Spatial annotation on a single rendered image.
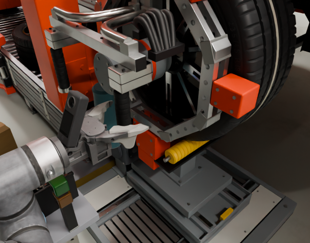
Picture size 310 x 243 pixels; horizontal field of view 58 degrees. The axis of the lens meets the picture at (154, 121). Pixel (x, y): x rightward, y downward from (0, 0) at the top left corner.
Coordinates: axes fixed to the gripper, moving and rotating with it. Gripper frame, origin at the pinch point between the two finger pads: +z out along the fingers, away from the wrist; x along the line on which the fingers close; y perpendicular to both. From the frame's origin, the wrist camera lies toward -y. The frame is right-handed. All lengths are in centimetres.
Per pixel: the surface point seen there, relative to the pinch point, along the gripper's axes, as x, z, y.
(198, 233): 9, 24, 68
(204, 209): 3, 34, 68
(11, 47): -219, 28, 56
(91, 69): -55, 19, 15
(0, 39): -180, 13, 34
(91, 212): -7.8, -12.6, 37.9
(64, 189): -5.4, -19.2, 19.4
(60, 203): -5.4, -21.1, 23.4
